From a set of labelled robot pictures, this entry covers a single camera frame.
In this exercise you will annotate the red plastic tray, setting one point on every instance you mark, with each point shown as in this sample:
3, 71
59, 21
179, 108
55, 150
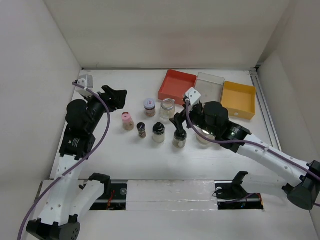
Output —
175, 85

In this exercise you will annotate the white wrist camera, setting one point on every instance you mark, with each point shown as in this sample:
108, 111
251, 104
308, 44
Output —
192, 96
82, 83

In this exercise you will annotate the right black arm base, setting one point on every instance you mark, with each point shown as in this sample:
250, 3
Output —
231, 195

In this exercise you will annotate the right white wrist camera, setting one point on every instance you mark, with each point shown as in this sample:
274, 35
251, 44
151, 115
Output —
192, 96

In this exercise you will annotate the square clear glass jar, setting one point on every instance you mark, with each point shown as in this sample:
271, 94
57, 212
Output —
167, 109

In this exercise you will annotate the yellow plastic tray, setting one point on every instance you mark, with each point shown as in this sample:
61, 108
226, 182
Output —
239, 100

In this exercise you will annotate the metal side rail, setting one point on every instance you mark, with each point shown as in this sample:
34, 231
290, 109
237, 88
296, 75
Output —
265, 109

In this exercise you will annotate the black cap spice bottle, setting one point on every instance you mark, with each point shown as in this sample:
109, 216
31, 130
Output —
179, 138

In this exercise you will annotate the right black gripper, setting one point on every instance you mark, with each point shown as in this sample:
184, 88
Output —
178, 119

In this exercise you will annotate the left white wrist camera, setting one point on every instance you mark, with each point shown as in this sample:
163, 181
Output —
82, 83

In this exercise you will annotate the pink cap spice bottle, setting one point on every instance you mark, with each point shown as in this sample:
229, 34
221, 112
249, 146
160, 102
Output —
127, 121

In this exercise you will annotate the clear plastic tray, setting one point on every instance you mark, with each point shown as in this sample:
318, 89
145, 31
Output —
210, 87

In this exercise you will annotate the round clear glass jar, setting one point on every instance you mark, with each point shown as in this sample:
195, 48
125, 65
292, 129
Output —
205, 134

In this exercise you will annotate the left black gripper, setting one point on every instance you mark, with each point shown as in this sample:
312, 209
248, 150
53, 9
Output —
114, 98

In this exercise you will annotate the black cap white powder bottle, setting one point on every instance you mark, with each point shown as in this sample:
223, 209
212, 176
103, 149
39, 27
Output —
158, 132

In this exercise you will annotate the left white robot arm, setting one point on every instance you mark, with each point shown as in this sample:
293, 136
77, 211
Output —
67, 203

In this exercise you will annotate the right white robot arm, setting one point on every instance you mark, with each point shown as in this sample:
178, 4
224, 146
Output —
303, 178

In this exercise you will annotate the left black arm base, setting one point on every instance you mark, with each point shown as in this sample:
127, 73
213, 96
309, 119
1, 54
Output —
114, 200

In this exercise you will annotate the small dark label spice bottle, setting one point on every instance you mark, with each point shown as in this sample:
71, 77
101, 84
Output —
141, 127

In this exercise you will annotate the white lid red label jar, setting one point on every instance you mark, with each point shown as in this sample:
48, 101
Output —
149, 107

